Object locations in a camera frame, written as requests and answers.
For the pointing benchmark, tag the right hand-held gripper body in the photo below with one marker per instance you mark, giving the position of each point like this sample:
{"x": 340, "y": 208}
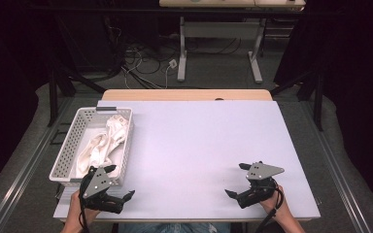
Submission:
{"x": 261, "y": 171}

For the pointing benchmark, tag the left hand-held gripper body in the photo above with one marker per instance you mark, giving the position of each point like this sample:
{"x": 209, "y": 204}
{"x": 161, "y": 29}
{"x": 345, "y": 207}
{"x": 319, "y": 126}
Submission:
{"x": 96, "y": 185}

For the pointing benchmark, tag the white cloth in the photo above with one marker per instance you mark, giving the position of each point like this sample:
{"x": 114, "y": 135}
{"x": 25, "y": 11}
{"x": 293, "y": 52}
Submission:
{"x": 101, "y": 149}

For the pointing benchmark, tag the white perforated plastic basket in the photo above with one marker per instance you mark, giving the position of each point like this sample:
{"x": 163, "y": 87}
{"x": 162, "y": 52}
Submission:
{"x": 67, "y": 147}

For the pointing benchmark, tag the person's left hand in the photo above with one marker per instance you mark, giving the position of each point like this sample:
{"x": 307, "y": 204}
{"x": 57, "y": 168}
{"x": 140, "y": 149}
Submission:
{"x": 75, "y": 208}

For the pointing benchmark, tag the person's right hand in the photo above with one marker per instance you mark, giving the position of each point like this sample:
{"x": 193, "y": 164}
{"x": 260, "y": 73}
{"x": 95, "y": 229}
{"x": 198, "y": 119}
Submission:
{"x": 280, "y": 207}

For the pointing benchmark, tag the black metal stand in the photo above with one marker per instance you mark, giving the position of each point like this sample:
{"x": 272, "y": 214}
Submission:
{"x": 53, "y": 97}
{"x": 319, "y": 100}

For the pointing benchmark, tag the wooden table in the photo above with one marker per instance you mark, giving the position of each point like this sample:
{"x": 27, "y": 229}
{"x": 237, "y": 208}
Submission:
{"x": 181, "y": 94}

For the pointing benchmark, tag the white power adapter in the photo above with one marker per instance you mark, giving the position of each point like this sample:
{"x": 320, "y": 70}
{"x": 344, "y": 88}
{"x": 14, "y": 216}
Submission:
{"x": 173, "y": 63}

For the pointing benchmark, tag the black curtain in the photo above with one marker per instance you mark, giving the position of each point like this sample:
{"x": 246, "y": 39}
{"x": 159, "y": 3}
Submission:
{"x": 359, "y": 81}
{"x": 9, "y": 64}

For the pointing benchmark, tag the desk with white legs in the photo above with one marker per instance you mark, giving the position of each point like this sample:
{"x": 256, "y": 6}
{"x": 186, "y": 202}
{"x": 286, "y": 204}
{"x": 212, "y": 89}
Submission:
{"x": 220, "y": 29}

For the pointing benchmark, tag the black horizontal bar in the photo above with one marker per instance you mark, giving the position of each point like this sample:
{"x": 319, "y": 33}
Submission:
{"x": 110, "y": 10}

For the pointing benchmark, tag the metal floor rail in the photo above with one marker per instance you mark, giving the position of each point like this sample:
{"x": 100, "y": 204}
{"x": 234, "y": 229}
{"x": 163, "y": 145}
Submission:
{"x": 22, "y": 174}
{"x": 340, "y": 174}

